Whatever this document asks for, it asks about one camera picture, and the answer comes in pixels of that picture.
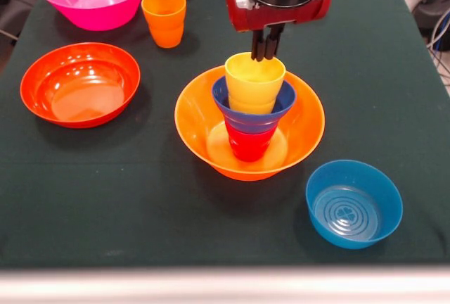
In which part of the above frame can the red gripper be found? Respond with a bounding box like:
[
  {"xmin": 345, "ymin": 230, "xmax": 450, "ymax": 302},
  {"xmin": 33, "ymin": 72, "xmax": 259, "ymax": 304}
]
[{"xmin": 224, "ymin": 0, "xmax": 333, "ymax": 63}]

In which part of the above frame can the yellow cup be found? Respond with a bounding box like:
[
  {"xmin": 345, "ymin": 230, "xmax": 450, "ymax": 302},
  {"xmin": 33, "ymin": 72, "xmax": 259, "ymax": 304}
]
[{"xmin": 224, "ymin": 52, "xmax": 287, "ymax": 115}]

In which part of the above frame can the dark blue bowl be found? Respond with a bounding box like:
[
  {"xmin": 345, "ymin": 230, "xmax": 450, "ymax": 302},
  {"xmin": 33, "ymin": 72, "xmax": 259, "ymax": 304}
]
[{"xmin": 211, "ymin": 75, "xmax": 297, "ymax": 135}]

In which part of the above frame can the small orange cup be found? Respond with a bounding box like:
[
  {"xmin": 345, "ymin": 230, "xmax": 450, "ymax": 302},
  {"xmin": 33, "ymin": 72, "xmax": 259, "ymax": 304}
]
[{"xmin": 141, "ymin": 0, "xmax": 187, "ymax": 49}]

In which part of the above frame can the magenta cup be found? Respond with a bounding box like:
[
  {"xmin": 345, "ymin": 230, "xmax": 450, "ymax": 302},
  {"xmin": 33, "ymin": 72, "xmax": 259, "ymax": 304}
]
[{"xmin": 224, "ymin": 120, "xmax": 276, "ymax": 163}]

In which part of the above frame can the light blue bowl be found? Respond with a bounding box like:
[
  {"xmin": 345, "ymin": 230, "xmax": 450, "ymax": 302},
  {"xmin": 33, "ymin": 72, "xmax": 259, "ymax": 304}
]
[{"xmin": 304, "ymin": 159, "xmax": 404, "ymax": 251}]

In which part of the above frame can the shallow red-orange bowl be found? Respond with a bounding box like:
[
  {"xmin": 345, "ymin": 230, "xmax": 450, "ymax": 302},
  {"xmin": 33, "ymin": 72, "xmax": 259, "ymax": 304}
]
[{"xmin": 20, "ymin": 42, "xmax": 141, "ymax": 129}]

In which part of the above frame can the dark green tablecloth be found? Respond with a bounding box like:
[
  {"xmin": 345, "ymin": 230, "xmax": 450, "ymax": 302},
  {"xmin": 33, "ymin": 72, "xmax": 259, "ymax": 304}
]
[{"xmin": 0, "ymin": 0, "xmax": 450, "ymax": 270}]

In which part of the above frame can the tangle of floor cables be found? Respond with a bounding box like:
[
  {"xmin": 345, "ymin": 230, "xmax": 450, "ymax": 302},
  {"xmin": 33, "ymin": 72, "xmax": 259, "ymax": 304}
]
[{"xmin": 426, "ymin": 10, "xmax": 450, "ymax": 89}]

